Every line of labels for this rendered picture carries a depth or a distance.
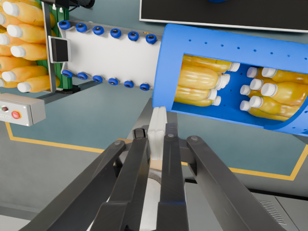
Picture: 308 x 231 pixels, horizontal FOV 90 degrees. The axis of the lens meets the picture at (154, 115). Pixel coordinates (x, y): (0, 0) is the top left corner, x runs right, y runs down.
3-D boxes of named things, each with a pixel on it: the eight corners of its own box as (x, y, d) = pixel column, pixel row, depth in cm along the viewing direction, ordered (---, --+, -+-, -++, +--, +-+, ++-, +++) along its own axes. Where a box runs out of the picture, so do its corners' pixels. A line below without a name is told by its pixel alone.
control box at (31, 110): (46, 118, 79) (29, 126, 69) (10, 111, 80) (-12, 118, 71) (44, 99, 75) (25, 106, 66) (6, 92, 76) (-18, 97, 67)
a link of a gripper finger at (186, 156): (163, 150, 12) (203, 148, 12) (165, 123, 17) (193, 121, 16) (165, 165, 12) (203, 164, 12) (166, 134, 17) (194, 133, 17)
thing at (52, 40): (74, 62, 74) (56, 63, 63) (69, 61, 74) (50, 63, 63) (73, 39, 71) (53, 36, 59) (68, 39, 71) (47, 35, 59)
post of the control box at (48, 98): (108, 80, 171) (30, 110, 78) (104, 80, 171) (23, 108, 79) (108, 77, 169) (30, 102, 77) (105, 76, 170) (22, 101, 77)
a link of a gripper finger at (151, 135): (159, 160, 14) (151, 161, 14) (162, 127, 21) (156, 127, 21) (155, 132, 13) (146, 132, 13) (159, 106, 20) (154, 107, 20)
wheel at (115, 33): (123, 35, 65) (123, 30, 64) (116, 40, 63) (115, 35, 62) (116, 30, 67) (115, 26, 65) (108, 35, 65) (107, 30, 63)
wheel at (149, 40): (157, 38, 65) (157, 34, 63) (155, 45, 63) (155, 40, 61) (146, 36, 65) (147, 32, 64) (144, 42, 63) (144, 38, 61)
